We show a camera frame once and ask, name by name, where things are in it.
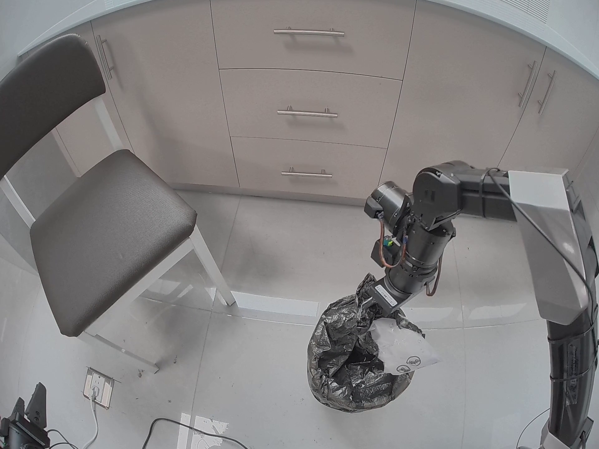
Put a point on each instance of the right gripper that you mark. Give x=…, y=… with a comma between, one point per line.
x=393, y=293

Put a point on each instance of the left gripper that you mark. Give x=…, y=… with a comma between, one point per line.
x=23, y=440

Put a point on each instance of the black plastic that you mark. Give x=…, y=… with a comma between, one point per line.
x=365, y=286

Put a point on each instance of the clear printed wrapper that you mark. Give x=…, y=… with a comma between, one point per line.
x=407, y=349

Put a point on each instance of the black plastic bag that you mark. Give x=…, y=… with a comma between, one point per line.
x=327, y=358

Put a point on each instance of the grey padded chair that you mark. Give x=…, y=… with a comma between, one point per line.
x=107, y=232

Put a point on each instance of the beige cabinet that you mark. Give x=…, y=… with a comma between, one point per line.
x=304, y=73

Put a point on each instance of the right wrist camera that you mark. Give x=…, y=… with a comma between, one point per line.
x=380, y=253

